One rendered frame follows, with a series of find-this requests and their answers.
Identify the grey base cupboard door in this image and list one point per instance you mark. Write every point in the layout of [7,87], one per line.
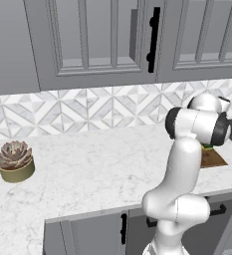
[87,234]

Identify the brown wooden cutting board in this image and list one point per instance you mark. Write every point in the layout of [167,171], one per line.
[213,159]

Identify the succulent plant in olive pot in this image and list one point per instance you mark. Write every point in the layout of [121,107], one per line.
[14,161]

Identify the plain grey wall cupboard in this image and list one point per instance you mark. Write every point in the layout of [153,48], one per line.
[11,46]

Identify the grey glass-front cupboard door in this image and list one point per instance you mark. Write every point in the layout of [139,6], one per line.
[94,40]
[203,36]

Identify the grey drawer front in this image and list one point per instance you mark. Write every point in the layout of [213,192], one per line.
[220,225]

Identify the green and yellow sponge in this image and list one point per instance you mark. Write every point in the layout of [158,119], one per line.
[207,146]

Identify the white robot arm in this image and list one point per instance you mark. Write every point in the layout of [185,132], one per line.
[182,172]

